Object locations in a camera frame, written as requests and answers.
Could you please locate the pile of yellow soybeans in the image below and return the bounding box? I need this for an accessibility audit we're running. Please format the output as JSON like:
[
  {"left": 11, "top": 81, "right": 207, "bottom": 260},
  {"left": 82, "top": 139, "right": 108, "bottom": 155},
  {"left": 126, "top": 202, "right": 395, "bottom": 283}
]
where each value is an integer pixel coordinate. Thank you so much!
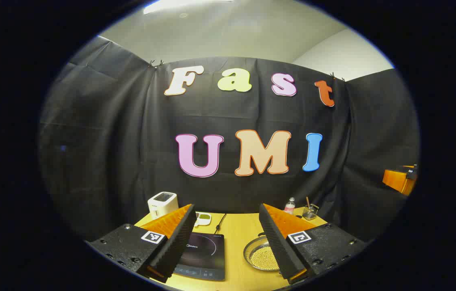
[{"left": 250, "top": 245, "right": 281, "bottom": 270}]

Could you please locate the steel pot with black handles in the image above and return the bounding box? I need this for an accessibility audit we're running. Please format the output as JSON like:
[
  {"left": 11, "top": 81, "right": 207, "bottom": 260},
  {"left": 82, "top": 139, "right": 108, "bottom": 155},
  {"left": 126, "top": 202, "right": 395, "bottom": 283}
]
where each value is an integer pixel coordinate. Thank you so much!
[{"left": 243, "top": 232, "right": 282, "bottom": 272}]

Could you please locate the ceiling light panel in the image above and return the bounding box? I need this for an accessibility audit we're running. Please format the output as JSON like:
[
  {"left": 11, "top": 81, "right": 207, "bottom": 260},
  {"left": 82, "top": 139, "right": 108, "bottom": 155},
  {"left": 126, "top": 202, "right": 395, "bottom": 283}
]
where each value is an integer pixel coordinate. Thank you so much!
[{"left": 143, "top": 0, "right": 234, "bottom": 15}]

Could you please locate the black power cable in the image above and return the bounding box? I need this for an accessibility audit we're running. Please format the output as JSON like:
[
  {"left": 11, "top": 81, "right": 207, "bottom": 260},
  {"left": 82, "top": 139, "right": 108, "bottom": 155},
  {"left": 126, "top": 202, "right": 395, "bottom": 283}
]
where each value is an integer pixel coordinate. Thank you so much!
[{"left": 214, "top": 213, "right": 227, "bottom": 235}]

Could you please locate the white toaster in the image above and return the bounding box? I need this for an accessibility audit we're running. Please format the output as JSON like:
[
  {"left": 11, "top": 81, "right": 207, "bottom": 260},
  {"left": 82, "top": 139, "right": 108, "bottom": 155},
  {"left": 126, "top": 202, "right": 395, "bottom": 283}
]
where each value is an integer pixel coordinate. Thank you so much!
[{"left": 148, "top": 192, "right": 179, "bottom": 220}]

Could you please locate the white divided bean dish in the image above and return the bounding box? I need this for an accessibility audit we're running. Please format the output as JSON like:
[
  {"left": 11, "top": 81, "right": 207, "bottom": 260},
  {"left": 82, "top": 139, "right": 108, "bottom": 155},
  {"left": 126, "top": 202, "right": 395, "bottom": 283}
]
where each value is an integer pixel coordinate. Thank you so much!
[{"left": 194, "top": 212, "right": 212, "bottom": 227}]

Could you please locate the black induction cooktop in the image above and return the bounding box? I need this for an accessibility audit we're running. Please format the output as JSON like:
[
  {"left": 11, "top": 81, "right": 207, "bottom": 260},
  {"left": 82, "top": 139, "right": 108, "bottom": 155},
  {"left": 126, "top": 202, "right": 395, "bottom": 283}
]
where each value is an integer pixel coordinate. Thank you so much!
[{"left": 173, "top": 232, "right": 226, "bottom": 281}]

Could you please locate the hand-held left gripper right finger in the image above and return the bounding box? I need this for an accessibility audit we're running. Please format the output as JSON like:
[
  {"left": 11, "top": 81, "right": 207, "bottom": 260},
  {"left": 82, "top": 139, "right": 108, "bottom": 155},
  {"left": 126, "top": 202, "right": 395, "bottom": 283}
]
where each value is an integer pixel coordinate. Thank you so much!
[{"left": 259, "top": 203, "right": 368, "bottom": 285}]

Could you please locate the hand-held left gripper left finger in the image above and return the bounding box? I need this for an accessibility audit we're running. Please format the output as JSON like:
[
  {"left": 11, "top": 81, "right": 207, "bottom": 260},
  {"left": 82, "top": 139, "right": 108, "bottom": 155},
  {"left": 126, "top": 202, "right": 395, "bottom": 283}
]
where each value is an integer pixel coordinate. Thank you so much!
[{"left": 87, "top": 204, "right": 197, "bottom": 283}]

